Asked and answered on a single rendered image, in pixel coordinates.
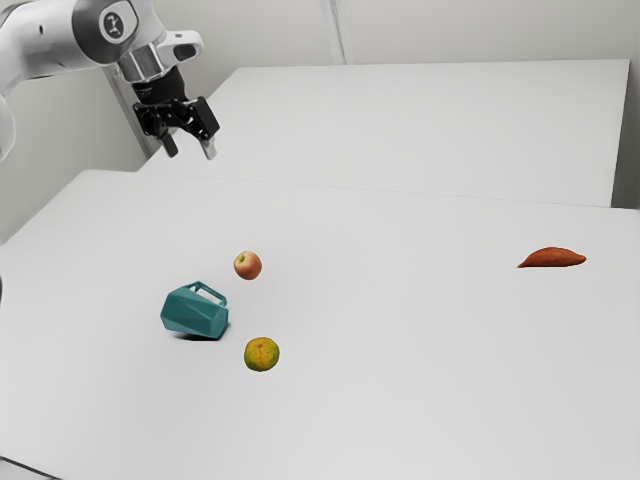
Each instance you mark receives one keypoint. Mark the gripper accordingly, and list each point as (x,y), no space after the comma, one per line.
(160,97)

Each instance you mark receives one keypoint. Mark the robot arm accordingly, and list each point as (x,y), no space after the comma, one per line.
(50,35)

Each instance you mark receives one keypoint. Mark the teal faceted mug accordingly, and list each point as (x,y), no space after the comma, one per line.
(192,312)

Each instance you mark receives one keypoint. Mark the red yellow apple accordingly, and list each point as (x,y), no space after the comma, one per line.
(247,265)

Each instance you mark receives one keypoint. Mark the green yellow orange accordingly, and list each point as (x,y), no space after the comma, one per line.
(261,354)

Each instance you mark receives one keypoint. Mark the orange sweet potato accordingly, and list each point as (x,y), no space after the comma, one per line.
(552,257)

